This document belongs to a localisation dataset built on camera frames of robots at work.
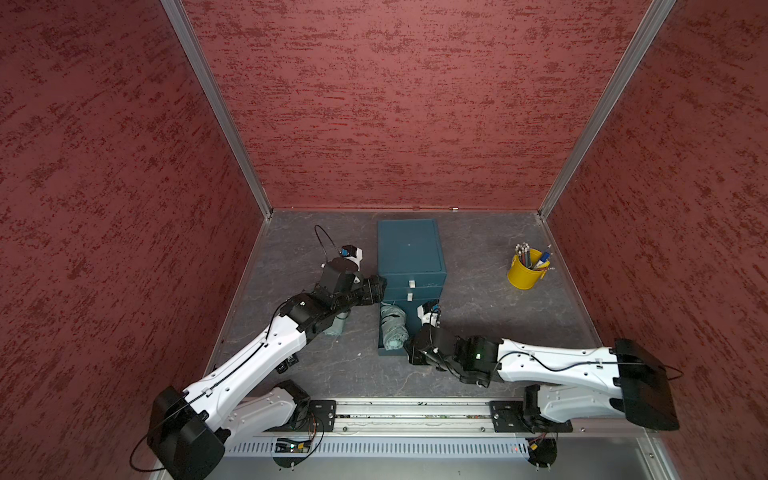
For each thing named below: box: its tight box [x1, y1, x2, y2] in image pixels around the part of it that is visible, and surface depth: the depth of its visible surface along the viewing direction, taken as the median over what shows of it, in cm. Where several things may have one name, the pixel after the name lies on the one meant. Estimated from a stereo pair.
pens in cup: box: [515, 242, 552, 271], surface depth 93 cm
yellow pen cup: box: [529, 248, 542, 266], surface depth 97 cm
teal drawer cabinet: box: [377, 219, 448, 331], surface depth 82 cm
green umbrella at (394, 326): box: [380, 301, 409, 351], surface depth 82 cm
